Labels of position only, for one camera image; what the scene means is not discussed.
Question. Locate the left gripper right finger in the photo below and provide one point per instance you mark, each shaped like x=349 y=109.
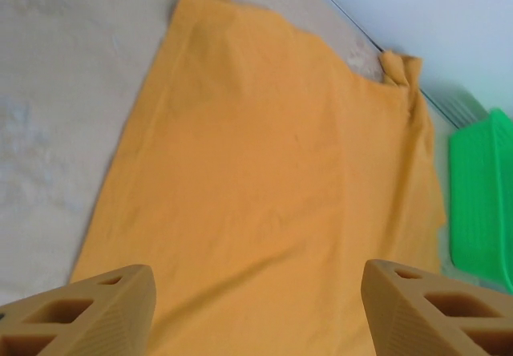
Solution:
x=421 y=320

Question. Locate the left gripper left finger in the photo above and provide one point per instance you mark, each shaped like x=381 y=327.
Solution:
x=88 y=316

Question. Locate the green plastic basket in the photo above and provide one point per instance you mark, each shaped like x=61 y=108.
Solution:
x=481 y=195

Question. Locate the orange t-shirt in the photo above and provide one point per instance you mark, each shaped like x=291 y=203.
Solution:
x=260 y=171

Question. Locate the thin aluminium table-edge rail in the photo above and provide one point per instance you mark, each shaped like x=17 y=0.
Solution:
x=453 y=111

